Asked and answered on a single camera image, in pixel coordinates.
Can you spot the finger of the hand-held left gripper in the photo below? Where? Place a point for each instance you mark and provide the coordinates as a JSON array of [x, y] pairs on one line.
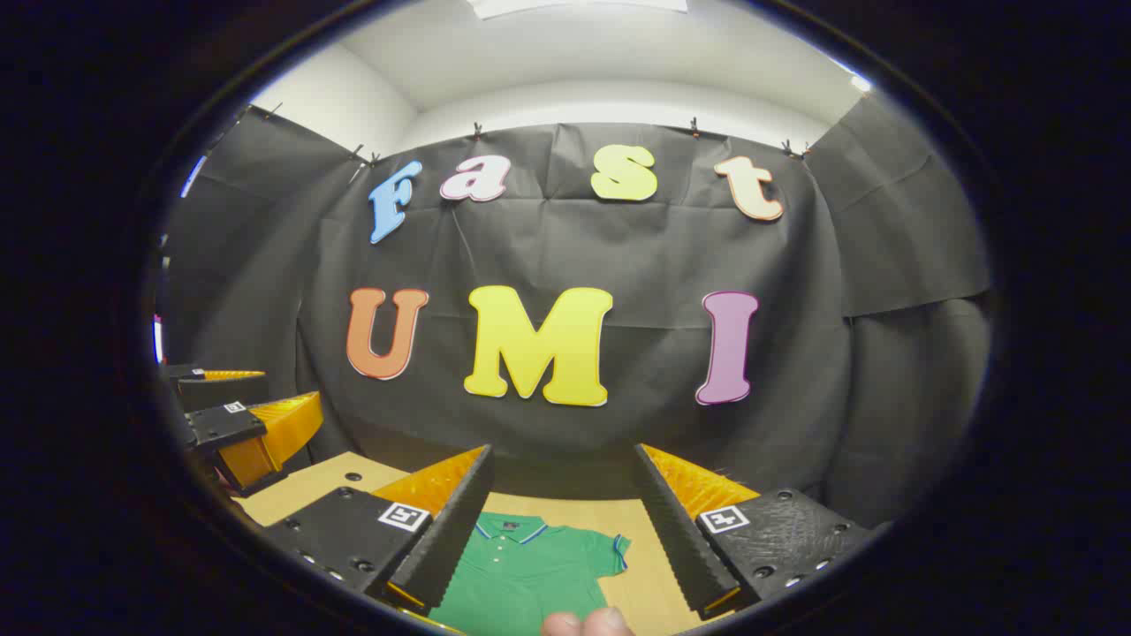
[[231, 424], [190, 373]]

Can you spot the green T-shirt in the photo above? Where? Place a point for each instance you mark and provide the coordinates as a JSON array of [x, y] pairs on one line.
[[530, 574]]

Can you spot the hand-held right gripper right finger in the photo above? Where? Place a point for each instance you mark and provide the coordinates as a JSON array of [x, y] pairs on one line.
[[676, 539]]

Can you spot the row of black cloth clips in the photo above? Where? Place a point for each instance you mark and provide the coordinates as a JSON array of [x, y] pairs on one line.
[[477, 132]]

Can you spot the black backdrop cloth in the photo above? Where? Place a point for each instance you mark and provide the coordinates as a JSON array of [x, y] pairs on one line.
[[654, 256]]

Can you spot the ceiling light panel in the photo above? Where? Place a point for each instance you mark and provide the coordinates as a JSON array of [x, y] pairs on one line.
[[574, 5]]

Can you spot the white and red panel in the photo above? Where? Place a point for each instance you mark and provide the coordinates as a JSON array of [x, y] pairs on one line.
[[158, 340]]

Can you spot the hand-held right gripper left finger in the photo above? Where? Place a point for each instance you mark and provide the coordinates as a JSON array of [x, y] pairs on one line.
[[451, 539]]

